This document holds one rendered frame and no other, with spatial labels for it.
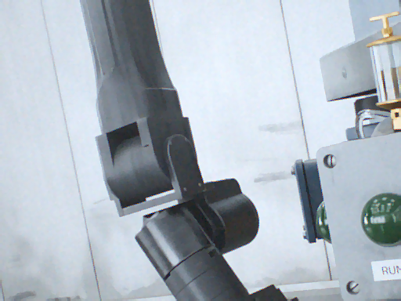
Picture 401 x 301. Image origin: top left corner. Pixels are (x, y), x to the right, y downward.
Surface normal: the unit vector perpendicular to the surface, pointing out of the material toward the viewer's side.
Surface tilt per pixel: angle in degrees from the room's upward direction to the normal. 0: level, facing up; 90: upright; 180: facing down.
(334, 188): 90
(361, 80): 90
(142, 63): 75
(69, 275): 90
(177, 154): 83
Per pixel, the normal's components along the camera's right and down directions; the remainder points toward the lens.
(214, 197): 0.77, -0.23
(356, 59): -0.97, 0.19
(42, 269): -0.48, 0.14
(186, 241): 0.18, -0.38
